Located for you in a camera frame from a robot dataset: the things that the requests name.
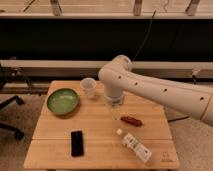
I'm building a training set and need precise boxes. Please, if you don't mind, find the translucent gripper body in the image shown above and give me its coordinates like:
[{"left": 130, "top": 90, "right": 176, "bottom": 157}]
[{"left": 107, "top": 99, "right": 123, "bottom": 120}]

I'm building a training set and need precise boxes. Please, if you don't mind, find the black eraser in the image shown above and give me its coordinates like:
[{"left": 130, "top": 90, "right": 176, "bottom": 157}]
[{"left": 71, "top": 131, "right": 84, "bottom": 157}]

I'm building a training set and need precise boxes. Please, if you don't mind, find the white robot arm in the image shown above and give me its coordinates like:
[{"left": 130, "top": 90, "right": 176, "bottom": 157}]
[{"left": 98, "top": 55, "right": 213, "bottom": 126}]

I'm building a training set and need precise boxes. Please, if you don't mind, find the brown snack bar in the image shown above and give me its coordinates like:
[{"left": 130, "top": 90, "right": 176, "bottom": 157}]
[{"left": 120, "top": 116, "right": 143, "bottom": 127}]

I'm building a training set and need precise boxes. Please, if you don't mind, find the wooden table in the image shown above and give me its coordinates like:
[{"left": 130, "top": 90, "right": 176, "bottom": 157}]
[{"left": 24, "top": 81, "right": 179, "bottom": 171}]

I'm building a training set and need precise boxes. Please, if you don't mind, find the green bowl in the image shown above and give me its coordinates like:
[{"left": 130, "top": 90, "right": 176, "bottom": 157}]
[{"left": 47, "top": 88, "right": 79, "bottom": 116}]

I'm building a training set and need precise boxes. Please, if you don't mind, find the black office chair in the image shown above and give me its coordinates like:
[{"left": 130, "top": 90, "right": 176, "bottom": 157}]
[{"left": 0, "top": 64, "right": 25, "bottom": 140}]

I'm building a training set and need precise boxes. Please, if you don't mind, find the black cable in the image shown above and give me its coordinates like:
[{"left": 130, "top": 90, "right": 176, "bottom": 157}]
[{"left": 131, "top": 9, "right": 157, "bottom": 63}]

